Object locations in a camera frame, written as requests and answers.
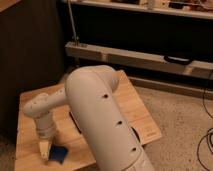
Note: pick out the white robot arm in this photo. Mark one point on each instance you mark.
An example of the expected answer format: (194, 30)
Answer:
(88, 91)

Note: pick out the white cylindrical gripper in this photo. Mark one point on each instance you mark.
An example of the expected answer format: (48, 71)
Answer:
(45, 128)

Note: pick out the black handle on beam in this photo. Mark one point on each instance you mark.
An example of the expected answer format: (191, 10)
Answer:
(177, 61)

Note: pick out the wooden shelf beam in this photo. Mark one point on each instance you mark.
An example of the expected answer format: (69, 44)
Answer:
(197, 69)

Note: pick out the metal pole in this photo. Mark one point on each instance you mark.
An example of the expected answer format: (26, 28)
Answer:
(75, 37)

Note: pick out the blue sponge cloth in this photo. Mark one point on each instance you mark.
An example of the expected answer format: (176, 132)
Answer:
(58, 153)

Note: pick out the upper shelf with clutter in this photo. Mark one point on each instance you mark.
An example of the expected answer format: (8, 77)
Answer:
(140, 8)

